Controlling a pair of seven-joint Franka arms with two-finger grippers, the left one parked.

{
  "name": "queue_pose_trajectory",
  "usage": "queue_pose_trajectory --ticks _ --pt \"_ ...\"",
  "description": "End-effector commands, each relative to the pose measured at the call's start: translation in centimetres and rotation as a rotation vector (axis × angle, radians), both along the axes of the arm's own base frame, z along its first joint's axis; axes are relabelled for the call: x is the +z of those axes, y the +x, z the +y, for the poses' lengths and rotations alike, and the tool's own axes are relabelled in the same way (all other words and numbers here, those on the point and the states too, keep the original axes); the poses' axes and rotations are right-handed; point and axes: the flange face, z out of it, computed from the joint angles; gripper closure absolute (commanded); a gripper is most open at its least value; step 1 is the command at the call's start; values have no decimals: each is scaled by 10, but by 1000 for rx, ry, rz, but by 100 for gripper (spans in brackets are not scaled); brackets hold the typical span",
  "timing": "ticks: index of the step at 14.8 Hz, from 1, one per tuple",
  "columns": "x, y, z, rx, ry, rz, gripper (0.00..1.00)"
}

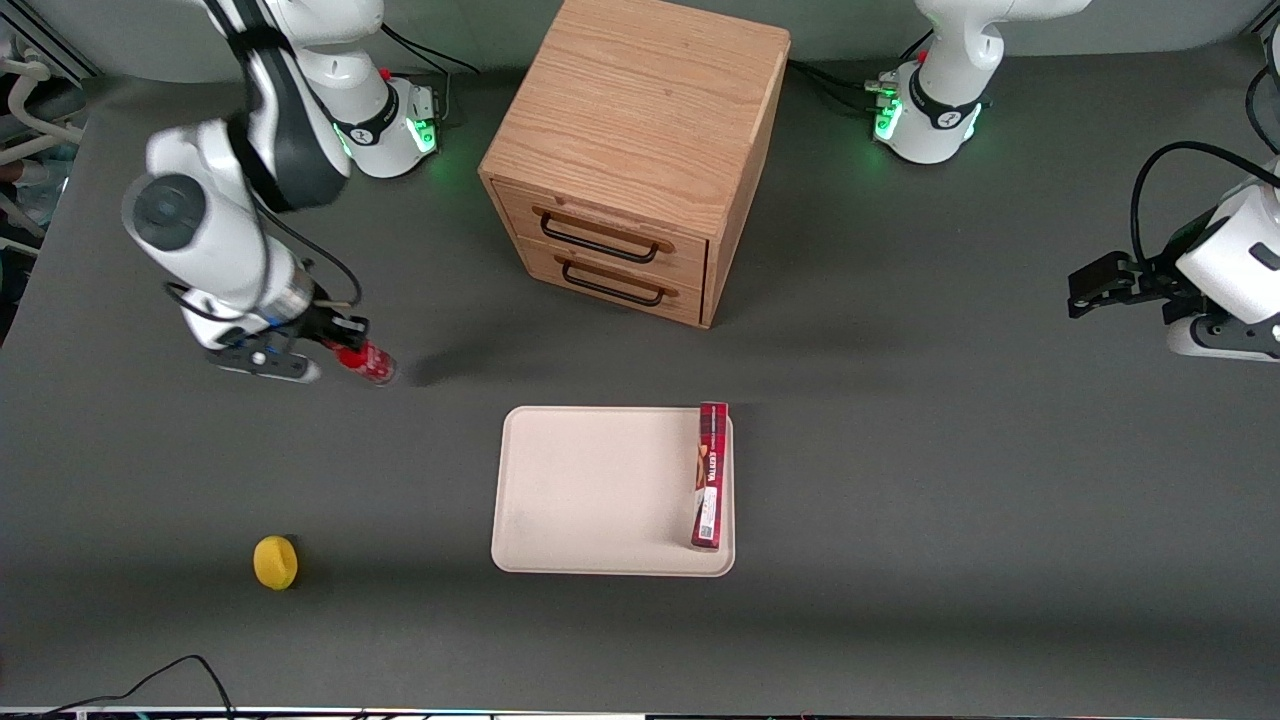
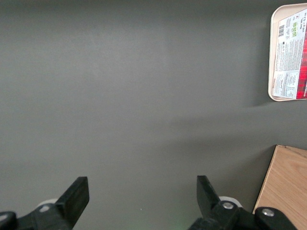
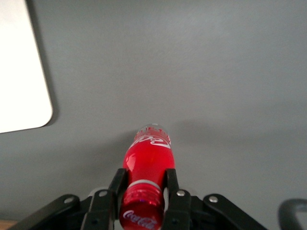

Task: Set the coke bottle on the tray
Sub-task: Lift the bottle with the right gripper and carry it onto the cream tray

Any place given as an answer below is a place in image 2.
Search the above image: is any beige plastic tray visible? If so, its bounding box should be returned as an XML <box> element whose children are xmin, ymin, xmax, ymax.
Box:
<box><xmin>268</xmin><ymin>2</ymin><xmax>307</xmax><ymax>102</ymax></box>

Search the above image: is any red tartan shortbread box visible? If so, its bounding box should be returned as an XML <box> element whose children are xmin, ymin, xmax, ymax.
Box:
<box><xmin>273</xmin><ymin>10</ymin><xmax>307</xmax><ymax>100</ymax></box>

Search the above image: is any wooden two-drawer cabinet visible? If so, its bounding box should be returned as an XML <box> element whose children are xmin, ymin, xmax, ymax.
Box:
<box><xmin>252</xmin><ymin>144</ymin><xmax>307</xmax><ymax>230</ymax></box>

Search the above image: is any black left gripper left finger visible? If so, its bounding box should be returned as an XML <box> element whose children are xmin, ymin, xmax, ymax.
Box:
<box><xmin>0</xmin><ymin>176</ymin><xmax>90</xmax><ymax>230</ymax></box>

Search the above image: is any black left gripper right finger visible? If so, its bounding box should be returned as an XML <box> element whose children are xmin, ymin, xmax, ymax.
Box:
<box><xmin>187</xmin><ymin>175</ymin><xmax>298</xmax><ymax>230</ymax></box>

